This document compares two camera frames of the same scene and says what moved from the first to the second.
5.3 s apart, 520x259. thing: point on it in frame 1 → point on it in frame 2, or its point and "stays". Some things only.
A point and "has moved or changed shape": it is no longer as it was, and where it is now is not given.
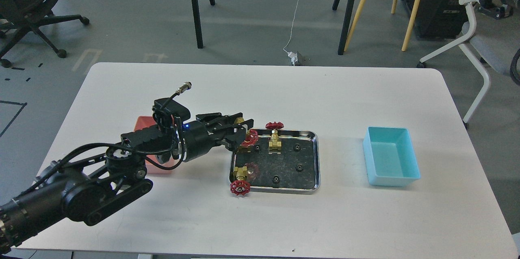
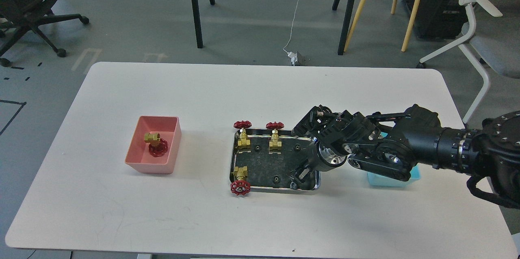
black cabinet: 441,15 stays
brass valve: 241,186 stays
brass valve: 252,138 has moved or changed shape
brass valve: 275,144 stays
